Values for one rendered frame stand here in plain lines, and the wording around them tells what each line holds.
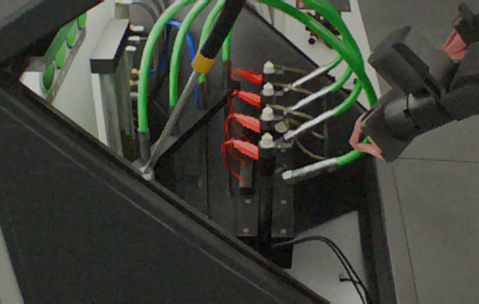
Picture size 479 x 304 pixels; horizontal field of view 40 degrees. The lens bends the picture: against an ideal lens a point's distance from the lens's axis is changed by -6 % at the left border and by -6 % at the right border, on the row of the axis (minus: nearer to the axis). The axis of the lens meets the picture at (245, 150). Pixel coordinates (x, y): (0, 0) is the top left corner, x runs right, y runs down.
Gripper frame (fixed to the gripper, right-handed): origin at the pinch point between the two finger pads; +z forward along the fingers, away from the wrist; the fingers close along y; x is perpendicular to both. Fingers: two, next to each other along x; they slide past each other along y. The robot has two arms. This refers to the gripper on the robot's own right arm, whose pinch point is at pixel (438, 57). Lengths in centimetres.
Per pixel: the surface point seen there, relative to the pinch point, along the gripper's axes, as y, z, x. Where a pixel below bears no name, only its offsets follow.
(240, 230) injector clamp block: 0.7, 38.7, 24.0
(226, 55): 21.9, 33.3, -1.2
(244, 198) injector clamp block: 2.0, 40.2, 15.7
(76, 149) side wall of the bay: 34, 17, 58
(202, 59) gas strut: 32, 1, 52
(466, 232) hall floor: -107, 70, -100
